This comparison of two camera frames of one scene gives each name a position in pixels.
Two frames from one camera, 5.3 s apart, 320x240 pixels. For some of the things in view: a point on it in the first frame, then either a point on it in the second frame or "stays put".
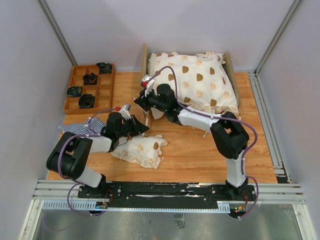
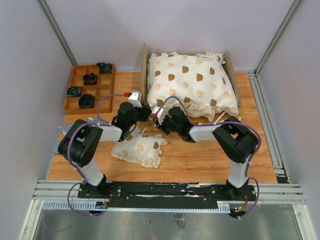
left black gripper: x=138 y=127 → x=145 y=113
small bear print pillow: x=142 y=150 stays put
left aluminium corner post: x=58 y=32 stays put
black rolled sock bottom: x=86 y=101 stays put
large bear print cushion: x=200 y=81 stays put
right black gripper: x=143 y=103 → x=162 y=126
